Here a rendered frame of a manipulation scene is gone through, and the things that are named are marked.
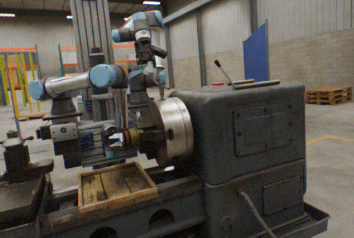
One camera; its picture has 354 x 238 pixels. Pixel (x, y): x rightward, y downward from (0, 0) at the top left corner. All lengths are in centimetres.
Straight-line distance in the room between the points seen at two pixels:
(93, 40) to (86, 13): 18
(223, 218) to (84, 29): 144
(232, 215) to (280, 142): 40
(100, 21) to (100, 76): 68
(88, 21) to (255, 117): 128
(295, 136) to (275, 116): 18
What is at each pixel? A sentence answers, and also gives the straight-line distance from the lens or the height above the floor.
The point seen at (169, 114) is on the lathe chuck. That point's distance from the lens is 102.
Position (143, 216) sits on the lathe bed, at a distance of 109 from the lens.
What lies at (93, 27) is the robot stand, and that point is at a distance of 185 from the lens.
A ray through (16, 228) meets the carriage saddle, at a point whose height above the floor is 92.
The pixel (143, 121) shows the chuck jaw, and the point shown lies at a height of 114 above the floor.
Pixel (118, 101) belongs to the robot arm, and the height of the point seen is 122.
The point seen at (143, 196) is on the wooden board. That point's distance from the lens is 102.
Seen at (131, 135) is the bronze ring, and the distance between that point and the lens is 108.
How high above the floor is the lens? 135
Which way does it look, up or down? 7 degrees down
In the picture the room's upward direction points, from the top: 5 degrees counter-clockwise
